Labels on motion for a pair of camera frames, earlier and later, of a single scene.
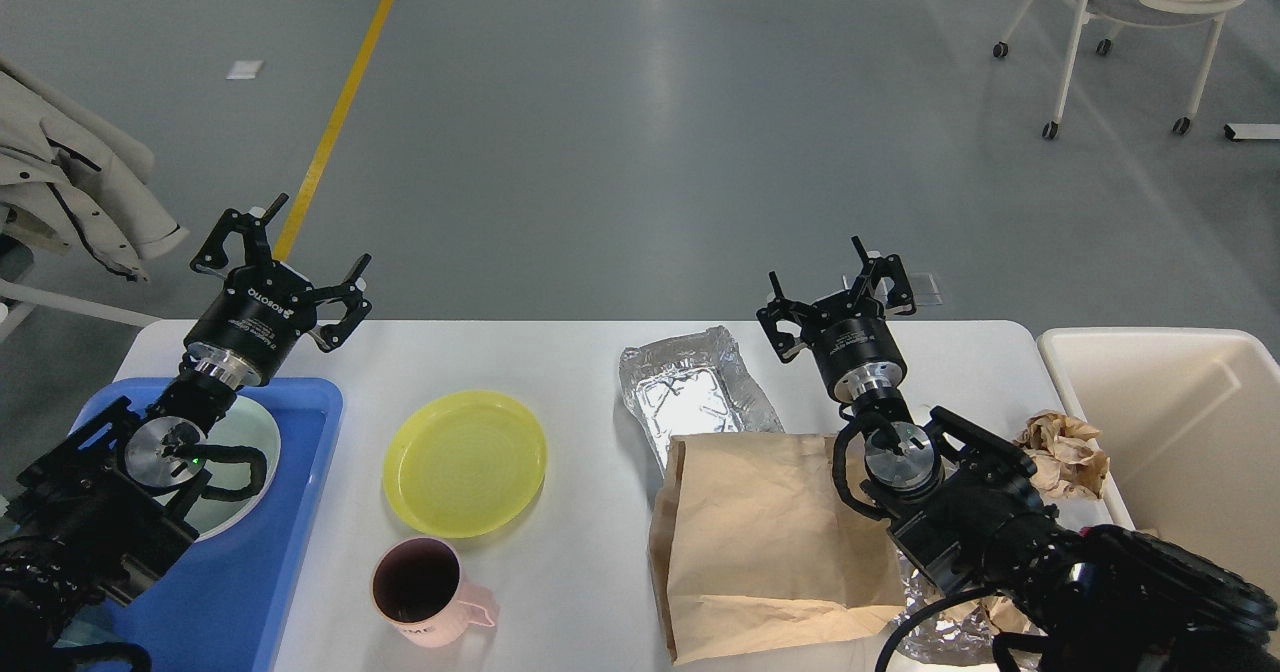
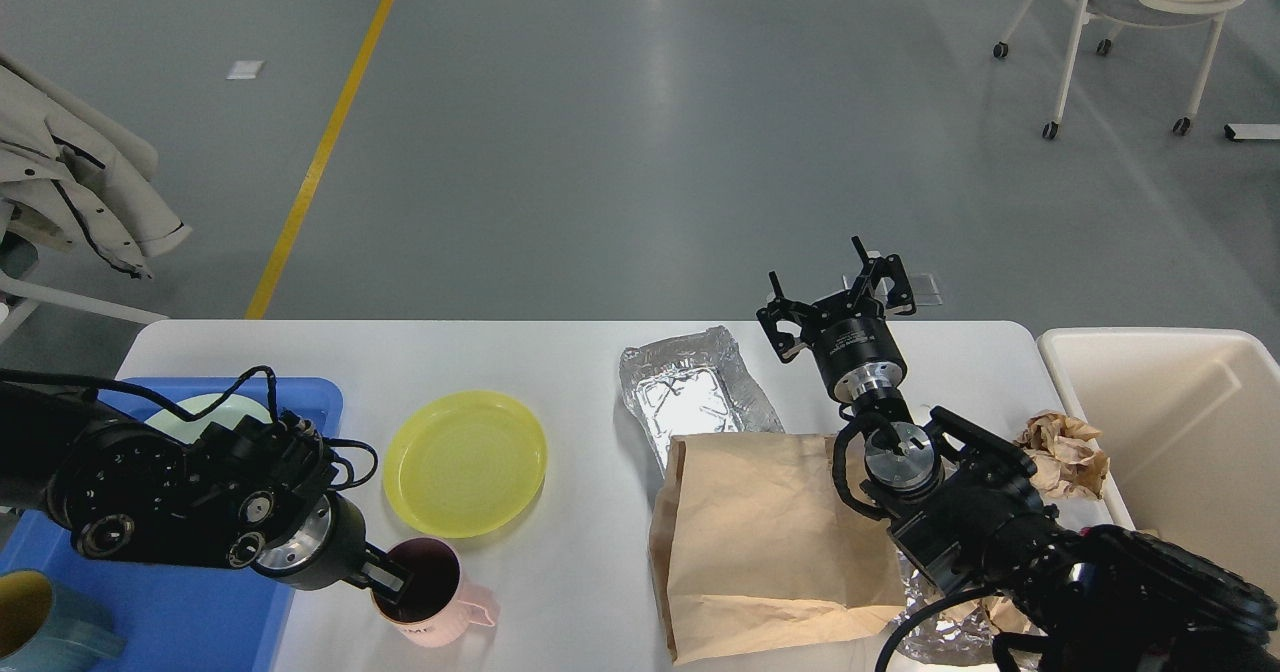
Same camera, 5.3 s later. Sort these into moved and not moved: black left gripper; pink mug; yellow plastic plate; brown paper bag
Moved: black left gripper
Not moved: pink mug; yellow plastic plate; brown paper bag
